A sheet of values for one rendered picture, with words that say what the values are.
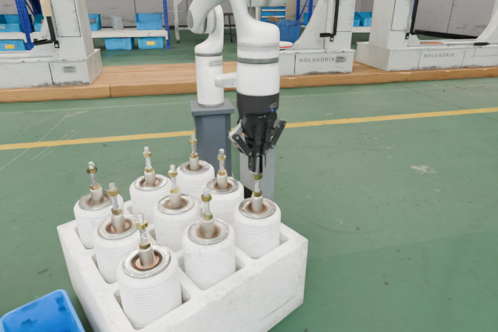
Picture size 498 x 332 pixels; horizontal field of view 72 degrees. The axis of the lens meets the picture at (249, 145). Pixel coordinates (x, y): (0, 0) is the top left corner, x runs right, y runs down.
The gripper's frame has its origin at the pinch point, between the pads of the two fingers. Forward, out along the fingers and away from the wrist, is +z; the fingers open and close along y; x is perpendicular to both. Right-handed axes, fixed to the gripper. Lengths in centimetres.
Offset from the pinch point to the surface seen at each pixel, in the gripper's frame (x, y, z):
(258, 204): -1.1, -0.5, 8.4
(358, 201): 9, 55, 35
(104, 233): 10.9, -26.5, 9.8
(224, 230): -2.1, -9.4, 9.8
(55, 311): 17.4, -36.6, 27.5
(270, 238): -4.8, -0.4, 14.6
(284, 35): 322, 329, 18
